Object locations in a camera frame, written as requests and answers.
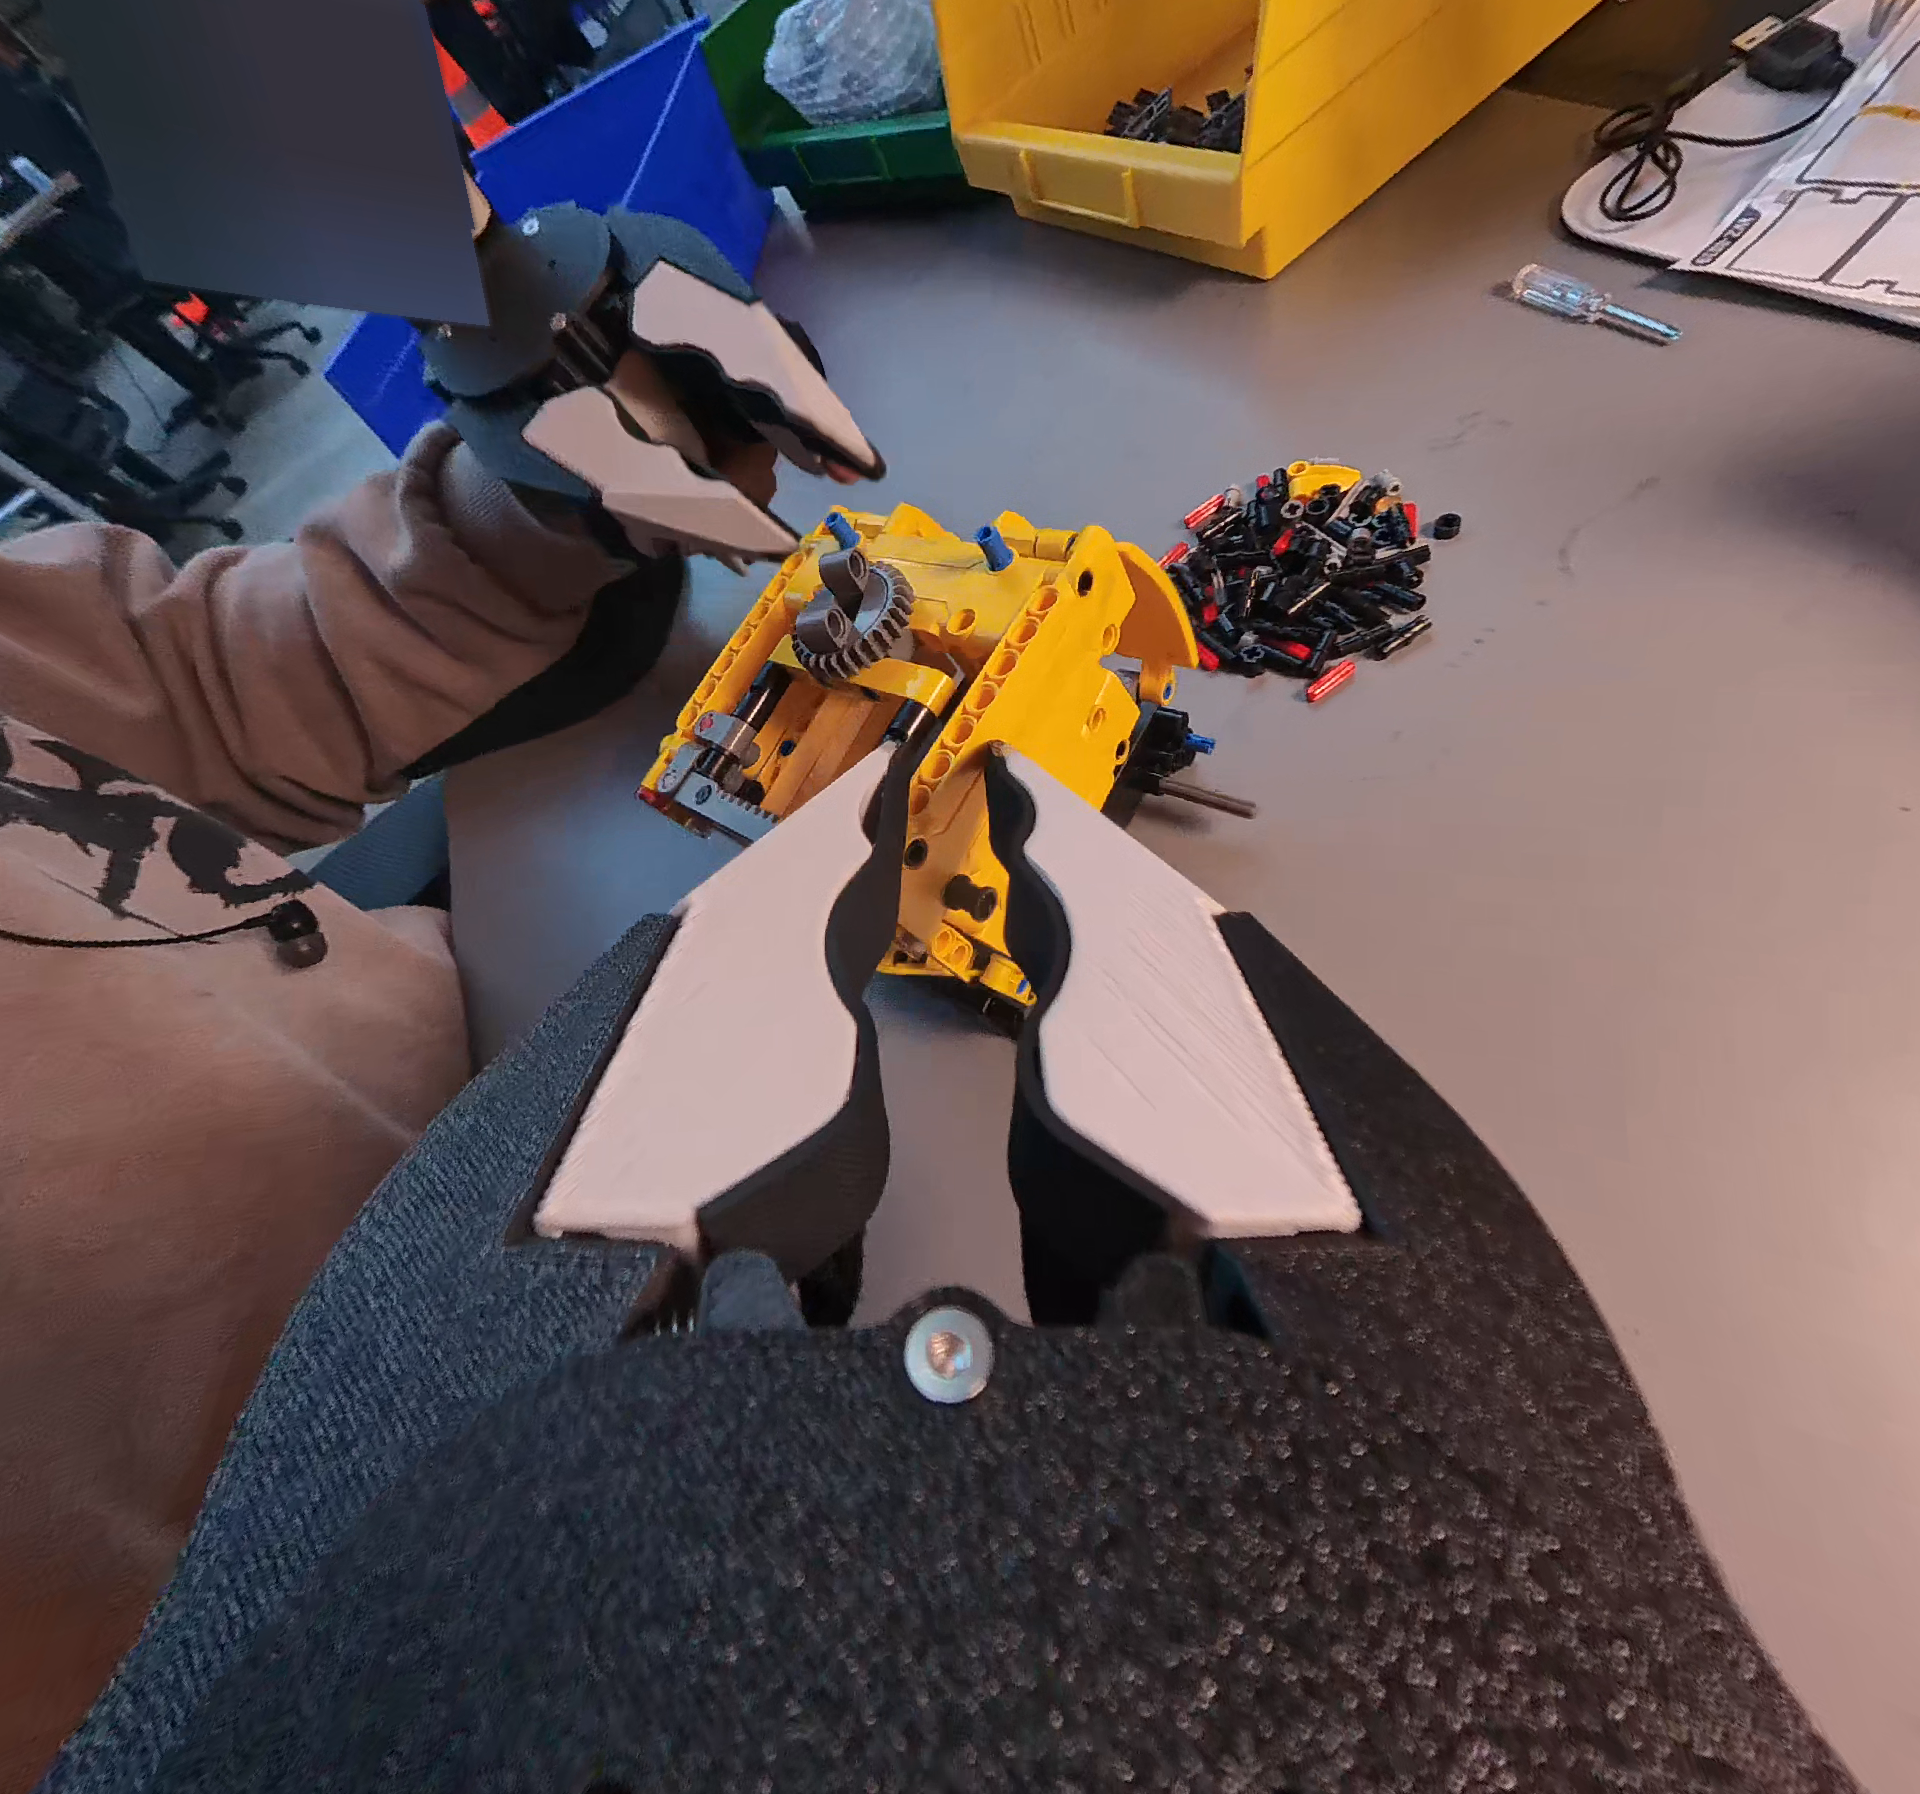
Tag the black office chair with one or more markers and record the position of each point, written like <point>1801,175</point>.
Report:
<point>89,444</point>
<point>248,352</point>

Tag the blue plastic bin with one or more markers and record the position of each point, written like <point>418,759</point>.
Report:
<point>600,158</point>

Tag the yellow plastic parts bin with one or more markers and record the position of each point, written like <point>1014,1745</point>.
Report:
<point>1394,55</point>

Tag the orange traffic cone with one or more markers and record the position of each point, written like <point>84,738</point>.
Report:
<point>457,98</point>

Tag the crumpled clear plastic bag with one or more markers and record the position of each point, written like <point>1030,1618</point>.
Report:
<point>854,40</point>

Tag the heap of black brick parts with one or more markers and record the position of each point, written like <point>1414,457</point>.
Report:
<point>1185,122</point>

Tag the yellow brick robot model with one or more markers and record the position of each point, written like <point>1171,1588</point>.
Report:
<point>1035,625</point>

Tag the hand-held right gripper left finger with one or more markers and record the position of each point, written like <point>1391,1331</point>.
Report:
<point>719,1058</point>

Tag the green plastic bin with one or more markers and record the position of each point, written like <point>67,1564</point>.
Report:
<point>840,158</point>

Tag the person's left hand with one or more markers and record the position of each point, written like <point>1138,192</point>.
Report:
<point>854,470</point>

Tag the person's left forearm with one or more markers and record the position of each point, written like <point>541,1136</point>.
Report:
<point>299,653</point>

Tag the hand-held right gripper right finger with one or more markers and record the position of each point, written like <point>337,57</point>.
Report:
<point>1185,1058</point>

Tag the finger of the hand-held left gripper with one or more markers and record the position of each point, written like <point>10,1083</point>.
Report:
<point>719,325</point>
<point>630,460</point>

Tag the grey desk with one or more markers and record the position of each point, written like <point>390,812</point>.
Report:
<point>1575,774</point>

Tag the pile of small connector pins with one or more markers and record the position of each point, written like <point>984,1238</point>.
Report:
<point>1306,578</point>

